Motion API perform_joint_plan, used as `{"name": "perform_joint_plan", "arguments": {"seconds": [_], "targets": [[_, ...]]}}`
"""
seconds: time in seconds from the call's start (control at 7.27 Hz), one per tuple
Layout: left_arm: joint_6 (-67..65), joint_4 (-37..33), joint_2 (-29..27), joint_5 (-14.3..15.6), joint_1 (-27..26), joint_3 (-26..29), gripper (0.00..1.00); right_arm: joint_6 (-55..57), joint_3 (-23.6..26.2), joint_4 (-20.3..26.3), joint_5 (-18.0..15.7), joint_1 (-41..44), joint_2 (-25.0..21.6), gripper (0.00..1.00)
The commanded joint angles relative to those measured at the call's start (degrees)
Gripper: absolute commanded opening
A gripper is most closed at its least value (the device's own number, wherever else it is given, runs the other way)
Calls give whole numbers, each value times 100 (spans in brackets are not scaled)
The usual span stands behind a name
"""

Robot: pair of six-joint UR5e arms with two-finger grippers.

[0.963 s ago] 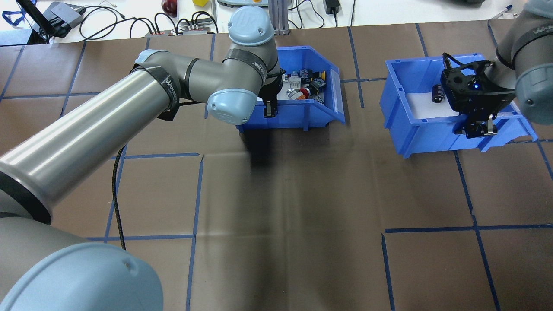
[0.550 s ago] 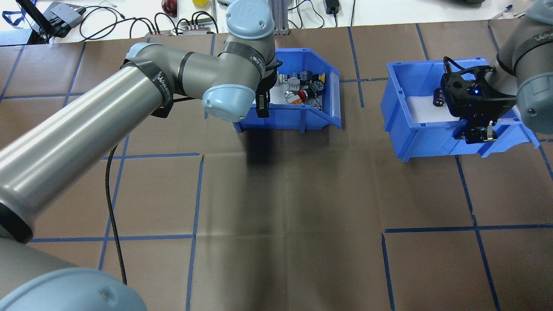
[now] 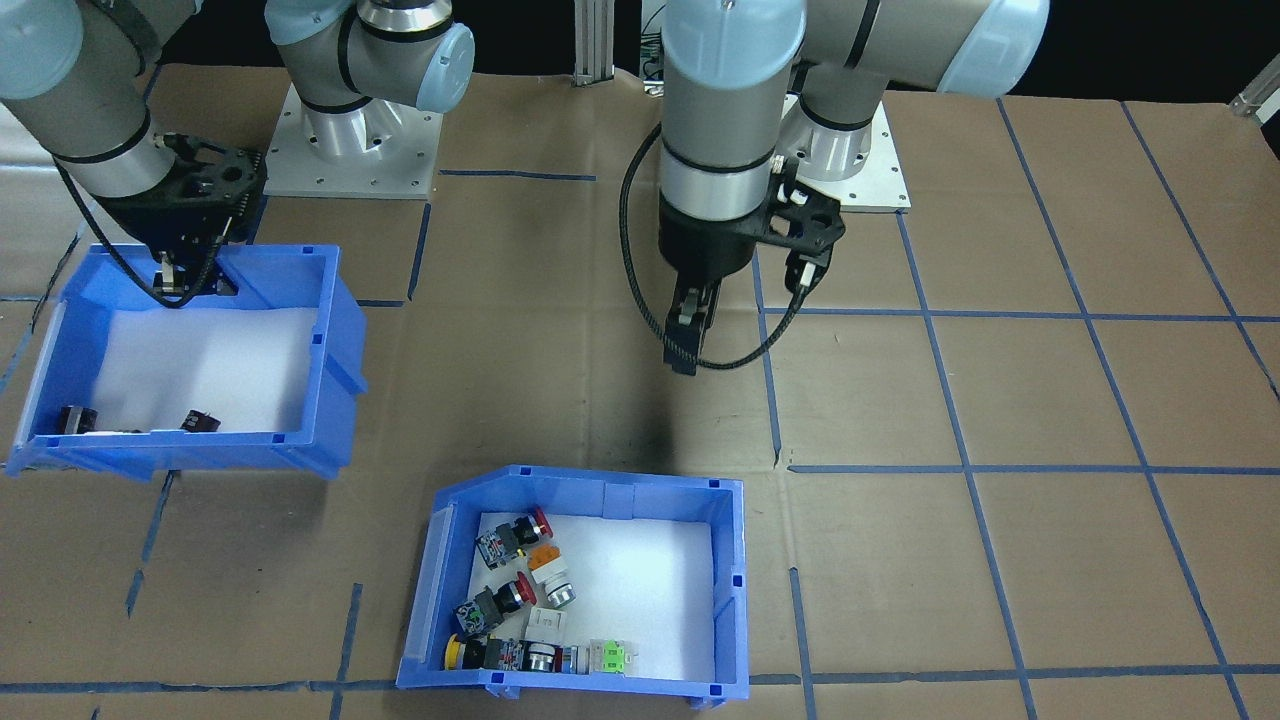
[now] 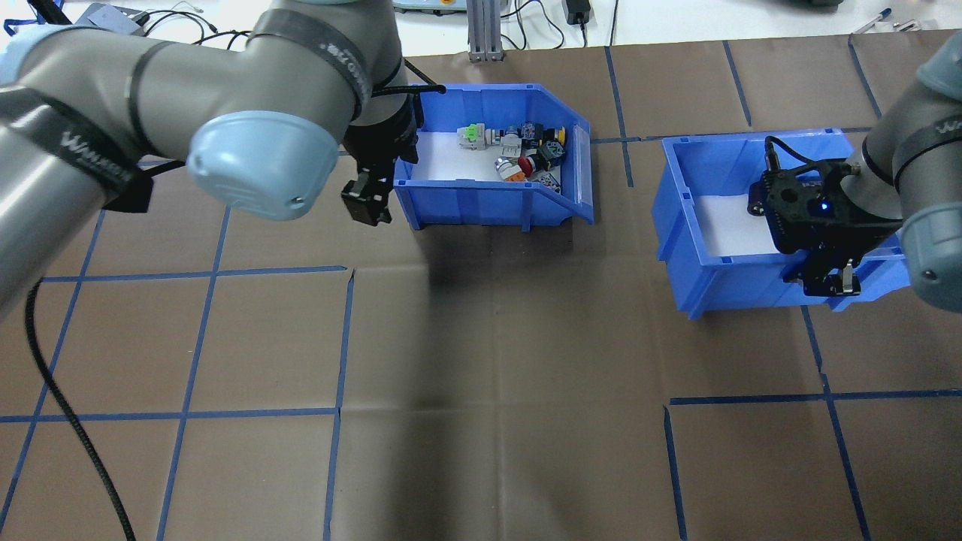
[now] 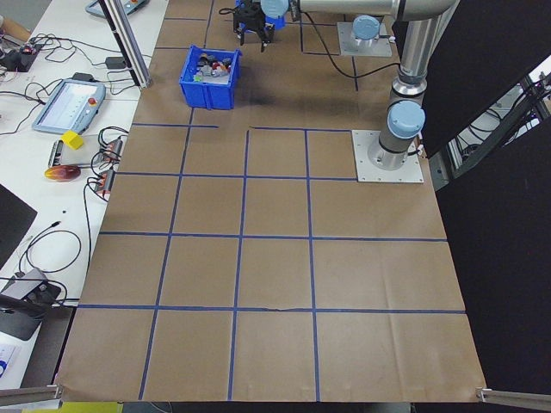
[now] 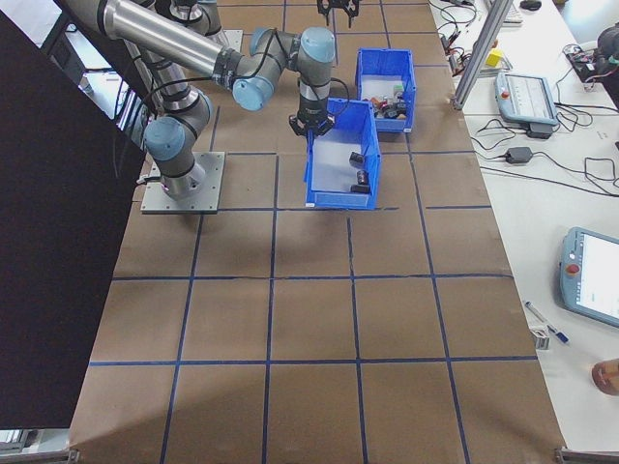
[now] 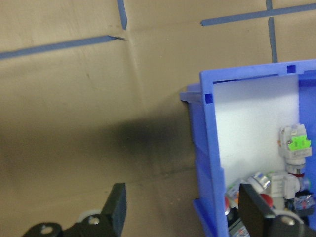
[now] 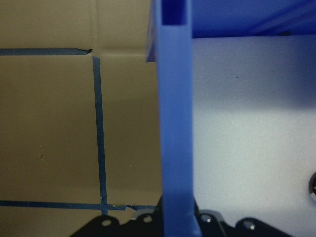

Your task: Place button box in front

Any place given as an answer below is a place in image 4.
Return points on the aluminium camera mount post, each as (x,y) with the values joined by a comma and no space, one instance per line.
(485,30)

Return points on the grey electronics box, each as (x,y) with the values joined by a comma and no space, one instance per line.
(113,19)

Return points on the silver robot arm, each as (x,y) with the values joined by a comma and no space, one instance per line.
(924,165)
(188,98)

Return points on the white square switch block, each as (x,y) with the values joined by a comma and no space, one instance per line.
(511,150)

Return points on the silver blue push button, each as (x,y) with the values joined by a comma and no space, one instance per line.
(502,137)

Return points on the yellow push button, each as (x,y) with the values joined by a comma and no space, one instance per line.
(532,134)

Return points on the orange white push button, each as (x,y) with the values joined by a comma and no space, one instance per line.
(509,171)

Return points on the black plug adapter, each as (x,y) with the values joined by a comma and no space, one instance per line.
(577,11)

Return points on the green white contact block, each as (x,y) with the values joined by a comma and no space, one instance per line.
(472,137)

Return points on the blue bin with buttons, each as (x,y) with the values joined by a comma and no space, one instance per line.
(481,203)

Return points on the blue pen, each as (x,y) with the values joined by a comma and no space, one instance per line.
(873,21)

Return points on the blue bin with capacitors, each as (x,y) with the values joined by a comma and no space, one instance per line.
(736,282)

